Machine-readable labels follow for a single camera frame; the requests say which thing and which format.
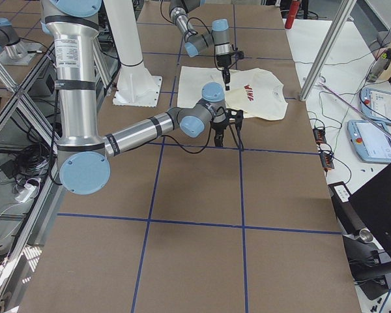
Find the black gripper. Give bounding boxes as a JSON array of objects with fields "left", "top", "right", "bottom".
[
  {"left": 212, "top": 110, "right": 229, "bottom": 147},
  {"left": 215, "top": 53, "right": 232, "bottom": 91}
]

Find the cream long-sleeve cat shirt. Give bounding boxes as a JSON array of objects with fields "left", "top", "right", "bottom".
[{"left": 177, "top": 66, "right": 287, "bottom": 121}]

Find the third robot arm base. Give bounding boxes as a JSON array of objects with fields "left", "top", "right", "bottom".
[{"left": 0, "top": 18, "right": 42, "bottom": 66}]

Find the red bottle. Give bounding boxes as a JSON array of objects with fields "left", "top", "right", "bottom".
[{"left": 285, "top": 0, "right": 300, "bottom": 29}]

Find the orange terminal block far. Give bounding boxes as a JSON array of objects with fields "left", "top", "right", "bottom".
[{"left": 313, "top": 127, "right": 326, "bottom": 144}]

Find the orange terminal block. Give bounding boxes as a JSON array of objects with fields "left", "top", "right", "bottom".
[
  {"left": 319, "top": 151, "right": 334, "bottom": 171},
  {"left": 313, "top": 127, "right": 326, "bottom": 144}
]

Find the orange terminal block near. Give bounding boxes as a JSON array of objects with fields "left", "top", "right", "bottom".
[{"left": 319, "top": 151, "right": 334, "bottom": 171}]

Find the near blue teach pendant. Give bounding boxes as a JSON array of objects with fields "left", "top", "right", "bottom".
[{"left": 347, "top": 120, "right": 391, "bottom": 164}]

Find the blue teach pendant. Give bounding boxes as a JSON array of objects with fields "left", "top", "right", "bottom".
[
  {"left": 347, "top": 120, "right": 391, "bottom": 164},
  {"left": 359, "top": 87, "right": 391, "bottom": 125}
]

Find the far blue teach pendant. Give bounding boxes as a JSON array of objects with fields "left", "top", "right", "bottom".
[{"left": 359, "top": 87, "right": 391, "bottom": 125}]

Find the black monitor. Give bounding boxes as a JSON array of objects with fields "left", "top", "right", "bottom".
[{"left": 349, "top": 163, "right": 391, "bottom": 257}]

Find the white power strip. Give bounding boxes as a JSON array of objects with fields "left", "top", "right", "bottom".
[{"left": 15, "top": 183, "right": 38, "bottom": 203}]

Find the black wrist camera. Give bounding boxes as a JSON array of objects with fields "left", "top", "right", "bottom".
[
  {"left": 227, "top": 108, "right": 244, "bottom": 128},
  {"left": 232, "top": 48, "right": 244, "bottom": 61}
]

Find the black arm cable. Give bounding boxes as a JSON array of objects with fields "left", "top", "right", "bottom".
[{"left": 164, "top": 107, "right": 245, "bottom": 155}]

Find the white camera mast base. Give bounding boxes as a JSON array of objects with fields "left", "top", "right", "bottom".
[{"left": 104, "top": 0, "right": 162, "bottom": 107}]

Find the aluminium frame post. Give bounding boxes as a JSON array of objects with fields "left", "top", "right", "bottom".
[{"left": 299, "top": 0, "right": 356, "bottom": 101}]

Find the aluminium frame rail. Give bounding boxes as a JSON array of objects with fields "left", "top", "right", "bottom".
[{"left": 0, "top": 44, "right": 59, "bottom": 157}]

